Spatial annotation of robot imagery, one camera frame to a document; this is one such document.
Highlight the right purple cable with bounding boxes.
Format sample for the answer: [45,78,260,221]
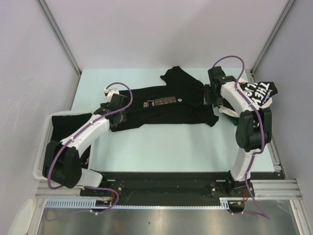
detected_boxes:
[211,55,271,220]

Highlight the purple cable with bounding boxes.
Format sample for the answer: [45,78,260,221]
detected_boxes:
[211,55,271,220]
[46,82,134,222]

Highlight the white slotted cable duct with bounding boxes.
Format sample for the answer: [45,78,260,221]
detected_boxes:
[45,199,229,210]

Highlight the black clothes in basket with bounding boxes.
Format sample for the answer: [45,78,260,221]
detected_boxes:
[51,113,91,169]

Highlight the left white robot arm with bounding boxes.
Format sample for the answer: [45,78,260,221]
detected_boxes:
[42,92,132,196]

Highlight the white folded t shirt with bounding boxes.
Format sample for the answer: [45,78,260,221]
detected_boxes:
[220,81,261,118]

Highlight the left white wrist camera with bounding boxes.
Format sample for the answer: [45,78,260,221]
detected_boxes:
[104,88,119,102]

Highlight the black graphic t shirt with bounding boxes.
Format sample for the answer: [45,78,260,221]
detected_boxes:
[111,66,219,132]

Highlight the green folded t shirt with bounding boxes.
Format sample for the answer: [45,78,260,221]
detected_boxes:
[230,117,239,126]

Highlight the aluminium frame rail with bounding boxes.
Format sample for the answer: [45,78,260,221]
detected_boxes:
[35,180,302,200]

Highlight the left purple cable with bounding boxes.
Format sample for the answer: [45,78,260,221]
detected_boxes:
[46,82,134,222]

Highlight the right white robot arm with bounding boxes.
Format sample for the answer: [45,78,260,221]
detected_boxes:
[204,67,272,196]

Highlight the white plastic laundry basket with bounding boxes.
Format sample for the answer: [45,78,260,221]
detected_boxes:
[33,111,89,181]

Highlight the black folded lettered t shirt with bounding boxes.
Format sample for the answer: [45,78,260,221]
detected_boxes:
[239,79,278,108]

